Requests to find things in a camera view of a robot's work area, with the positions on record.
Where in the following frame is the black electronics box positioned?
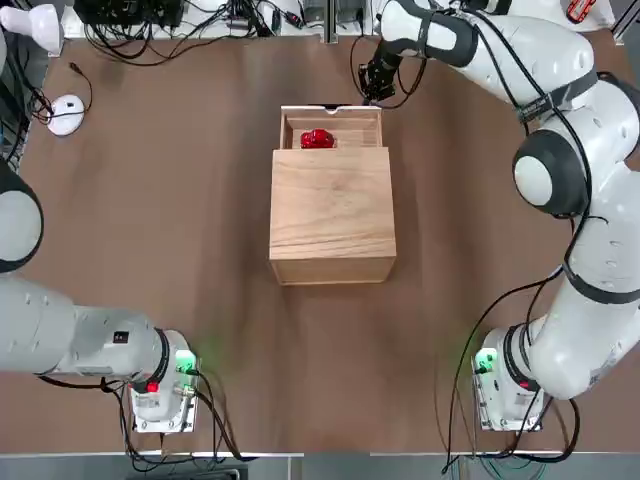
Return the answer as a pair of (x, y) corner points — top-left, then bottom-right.
(79, 0), (185, 27)

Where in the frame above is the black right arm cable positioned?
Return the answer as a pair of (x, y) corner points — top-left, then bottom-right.
(349, 0), (609, 474)

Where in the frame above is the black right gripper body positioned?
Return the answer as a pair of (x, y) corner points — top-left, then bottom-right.
(366, 42), (401, 85)

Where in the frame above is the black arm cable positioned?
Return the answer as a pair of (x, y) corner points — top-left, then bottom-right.
(349, 0), (609, 474)
(29, 367), (261, 464)

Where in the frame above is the aluminium frame corner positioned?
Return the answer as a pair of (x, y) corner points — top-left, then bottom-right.
(612, 0), (640, 47)

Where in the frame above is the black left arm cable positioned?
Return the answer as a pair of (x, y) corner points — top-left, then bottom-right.
(29, 367), (261, 464)

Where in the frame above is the white lamp head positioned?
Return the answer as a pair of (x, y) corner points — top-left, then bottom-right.
(0, 4), (65, 55)

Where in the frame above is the thin black lamp cable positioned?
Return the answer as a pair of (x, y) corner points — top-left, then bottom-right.
(68, 62), (94, 116)

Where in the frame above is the wooden cabinet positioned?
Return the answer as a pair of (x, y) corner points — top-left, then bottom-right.
(268, 145), (400, 287)

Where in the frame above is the wooden drawer with white front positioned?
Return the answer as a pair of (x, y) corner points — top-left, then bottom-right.
(279, 103), (385, 150)

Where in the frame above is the red toy car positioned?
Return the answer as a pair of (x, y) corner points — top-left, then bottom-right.
(299, 128), (335, 151)

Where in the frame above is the silver aluminium post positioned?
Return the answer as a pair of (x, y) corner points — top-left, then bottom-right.
(323, 0), (337, 45)

